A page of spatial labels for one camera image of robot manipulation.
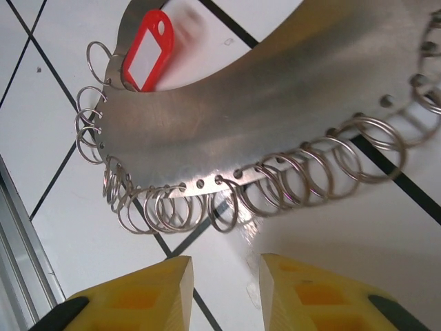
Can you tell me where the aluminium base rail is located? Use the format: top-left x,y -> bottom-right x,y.
0,153 -> 68,331

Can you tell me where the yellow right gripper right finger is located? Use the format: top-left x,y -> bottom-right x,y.
258,253 -> 428,331

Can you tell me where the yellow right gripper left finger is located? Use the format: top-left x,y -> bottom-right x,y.
34,255 -> 194,331

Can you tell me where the red plastic key tag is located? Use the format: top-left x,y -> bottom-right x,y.
122,9 -> 174,93

